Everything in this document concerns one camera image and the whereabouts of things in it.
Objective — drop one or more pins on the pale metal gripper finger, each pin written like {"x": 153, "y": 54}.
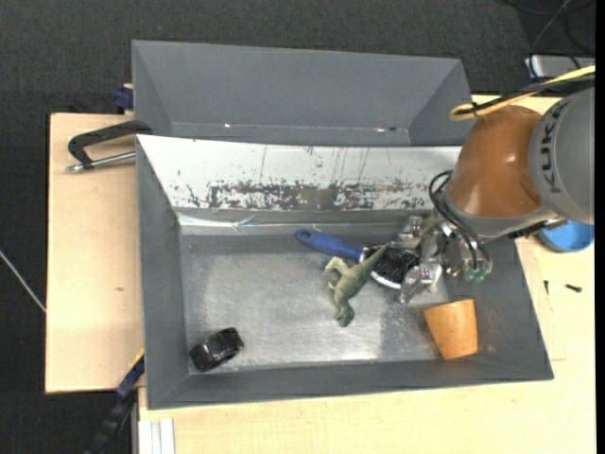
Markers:
{"x": 422, "y": 278}
{"x": 413, "y": 229}

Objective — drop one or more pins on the green toy dinosaur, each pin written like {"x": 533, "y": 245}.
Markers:
{"x": 349, "y": 283}

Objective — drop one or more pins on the orange cup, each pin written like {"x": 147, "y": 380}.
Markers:
{"x": 454, "y": 329}

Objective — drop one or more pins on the blue round object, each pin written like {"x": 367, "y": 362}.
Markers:
{"x": 569, "y": 237}

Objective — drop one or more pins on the grey metal bin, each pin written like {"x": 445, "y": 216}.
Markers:
{"x": 264, "y": 301}

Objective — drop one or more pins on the small black screw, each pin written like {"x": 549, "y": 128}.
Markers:
{"x": 574, "y": 288}

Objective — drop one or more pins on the pale wood board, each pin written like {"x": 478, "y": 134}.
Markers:
{"x": 90, "y": 253}

